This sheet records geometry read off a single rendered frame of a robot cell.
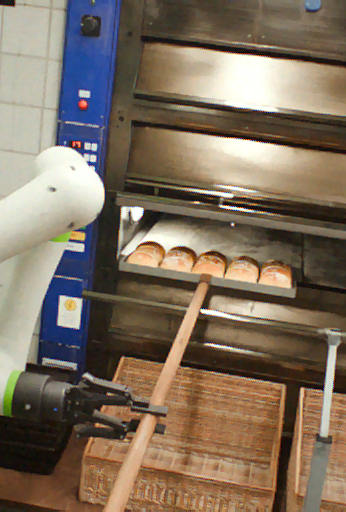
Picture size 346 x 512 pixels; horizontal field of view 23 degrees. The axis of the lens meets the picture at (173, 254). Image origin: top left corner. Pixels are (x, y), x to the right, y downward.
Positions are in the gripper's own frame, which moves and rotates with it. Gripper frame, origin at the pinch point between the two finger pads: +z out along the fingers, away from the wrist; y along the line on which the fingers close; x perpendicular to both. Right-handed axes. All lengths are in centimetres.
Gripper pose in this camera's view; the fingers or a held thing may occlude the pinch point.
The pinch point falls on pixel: (149, 417)
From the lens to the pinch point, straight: 166.2
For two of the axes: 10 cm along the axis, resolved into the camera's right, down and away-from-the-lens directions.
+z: 9.8, 1.6, -1.0
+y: -1.3, 9.6, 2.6
